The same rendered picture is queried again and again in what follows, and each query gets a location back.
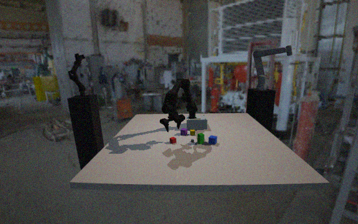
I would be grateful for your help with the purple block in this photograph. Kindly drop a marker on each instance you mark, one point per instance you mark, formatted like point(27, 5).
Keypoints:
point(183, 131)

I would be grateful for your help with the red block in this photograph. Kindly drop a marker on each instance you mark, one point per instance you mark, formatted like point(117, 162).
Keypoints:
point(173, 140)

